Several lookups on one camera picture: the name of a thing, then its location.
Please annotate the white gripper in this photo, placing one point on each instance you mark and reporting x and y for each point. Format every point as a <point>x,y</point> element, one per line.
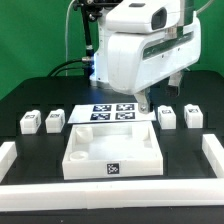
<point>136,62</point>

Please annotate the white square tabletop tray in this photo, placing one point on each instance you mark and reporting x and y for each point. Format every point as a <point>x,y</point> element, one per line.
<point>111,150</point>

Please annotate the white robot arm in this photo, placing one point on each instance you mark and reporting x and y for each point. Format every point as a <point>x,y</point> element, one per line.
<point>143,17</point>

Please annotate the white sheet with markers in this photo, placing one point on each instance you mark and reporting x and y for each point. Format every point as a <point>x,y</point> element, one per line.
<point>116,112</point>

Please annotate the white U-shaped fence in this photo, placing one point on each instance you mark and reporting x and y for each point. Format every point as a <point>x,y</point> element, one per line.
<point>34,182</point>

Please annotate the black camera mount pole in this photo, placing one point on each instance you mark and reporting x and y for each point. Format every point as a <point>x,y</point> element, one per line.
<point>90,11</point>

